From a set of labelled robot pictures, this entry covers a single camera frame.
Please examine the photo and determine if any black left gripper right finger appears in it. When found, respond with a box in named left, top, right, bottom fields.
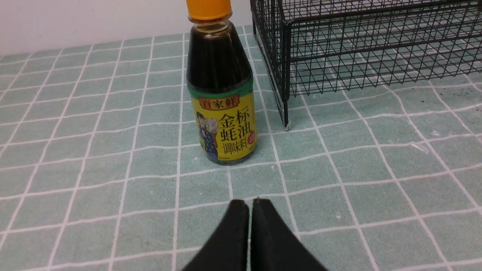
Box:
left=251, top=198, right=327, bottom=271

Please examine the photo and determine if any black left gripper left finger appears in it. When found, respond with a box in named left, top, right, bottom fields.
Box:
left=183, top=199, right=250, bottom=271

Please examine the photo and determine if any dark oyster sauce bottle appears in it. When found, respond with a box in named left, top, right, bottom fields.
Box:
left=186, top=0, right=258, bottom=165

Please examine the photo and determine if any green checkered tablecloth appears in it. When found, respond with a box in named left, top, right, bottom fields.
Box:
left=0, top=26, right=481, bottom=271

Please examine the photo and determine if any black wire mesh shelf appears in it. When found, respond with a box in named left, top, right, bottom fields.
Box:
left=250, top=0, right=482, bottom=130

